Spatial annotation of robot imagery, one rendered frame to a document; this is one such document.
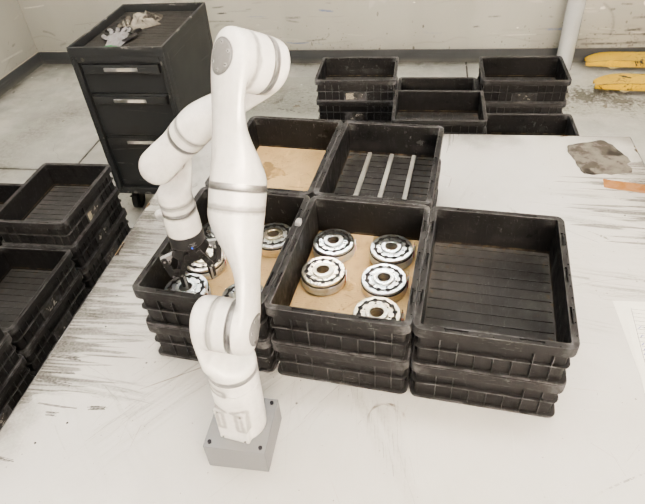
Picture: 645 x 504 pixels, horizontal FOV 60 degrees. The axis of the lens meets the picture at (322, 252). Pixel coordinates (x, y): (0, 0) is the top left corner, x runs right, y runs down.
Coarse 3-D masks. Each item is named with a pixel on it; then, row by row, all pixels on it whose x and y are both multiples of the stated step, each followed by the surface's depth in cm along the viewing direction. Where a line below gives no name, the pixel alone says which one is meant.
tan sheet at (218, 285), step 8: (264, 256) 140; (264, 264) 138; (272, 264) 138; (224, 272) 137; (232, 272) 137; (264, 272) 136; (208, 280) 135; (216, 280) 135; (224, 280) 135; (232, 280) 134; (264, 280) 134; (216, 288) 133; (224, 288) 133
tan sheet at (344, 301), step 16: (368, 240) 143; (416, 240) 141; (368, 256) 138; (352, 272) 134; (352, 288) 130; (304, 304) 127; (320, 304) 127; (336, 304) 126; (352, 304) 126; (400, 304) 125
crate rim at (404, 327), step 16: (416, 208) 135; (304, 224) 133; (288, 256) 124; (416, 256) 122; (416, 272) 118; (272, 288) 117; (416, 288) 114; (272, 304) 113; (304, 320) 112; (320, 320) 111; (336, 320) 110; (352, 320) 109; (368, 320) 108; (384, 320) 108
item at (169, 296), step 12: (204, 192) 147; (276, 192) 144; (300, 216) 135; (168, 240) 132; (288, 240) 129; (156, 252) 129; (276, 264) 123; (144, 276) 123; (132, 288) 120; (144, 288) 120; (156, 288) 119; (264, 288) 117; (156, 300) 120; (168, 300) 119; (180, 300) 118; (192, 300) 117; (264, 300) 115
